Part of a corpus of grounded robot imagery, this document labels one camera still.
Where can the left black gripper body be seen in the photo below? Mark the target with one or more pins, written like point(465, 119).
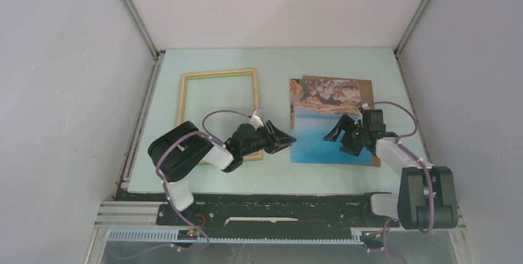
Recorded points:
point(262, 139)

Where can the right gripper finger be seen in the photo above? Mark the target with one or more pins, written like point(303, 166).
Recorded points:
point(351, 148)
point(345, 123)

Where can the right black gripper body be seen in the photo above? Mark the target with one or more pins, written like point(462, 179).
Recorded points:
point(359, 131)

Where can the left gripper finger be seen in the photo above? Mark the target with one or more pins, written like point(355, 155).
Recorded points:
point(280, 143)
point(276, 134)

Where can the wooden picture frame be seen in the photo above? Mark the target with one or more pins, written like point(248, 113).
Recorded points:
point(217, 102)

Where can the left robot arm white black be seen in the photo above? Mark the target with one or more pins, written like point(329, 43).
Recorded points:
point(179, 151)

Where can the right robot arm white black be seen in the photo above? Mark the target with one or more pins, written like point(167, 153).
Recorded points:
point(426, 199)

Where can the landscape photo print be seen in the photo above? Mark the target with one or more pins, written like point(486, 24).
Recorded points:
point(315, 108)

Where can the brown cardboard backing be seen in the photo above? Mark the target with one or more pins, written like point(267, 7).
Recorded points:
point(366, 90)

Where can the aluminium base extrusion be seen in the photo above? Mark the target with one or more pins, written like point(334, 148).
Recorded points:
point(146, 213)

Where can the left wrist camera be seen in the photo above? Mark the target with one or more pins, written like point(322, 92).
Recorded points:
point(256, 120)

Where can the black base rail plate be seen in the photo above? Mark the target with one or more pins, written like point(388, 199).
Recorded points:
point(320, 217)

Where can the right aluminium corner post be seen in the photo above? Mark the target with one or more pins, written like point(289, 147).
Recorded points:
point(412, 24)

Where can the aluminium corner post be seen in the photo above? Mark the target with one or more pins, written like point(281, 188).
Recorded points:
point(139, 24)
point(412, 24)

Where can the grey cable duct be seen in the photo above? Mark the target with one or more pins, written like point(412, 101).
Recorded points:
point(173, 236)

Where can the left aluminium corner post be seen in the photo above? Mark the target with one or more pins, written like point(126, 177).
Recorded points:
point(139, 24)

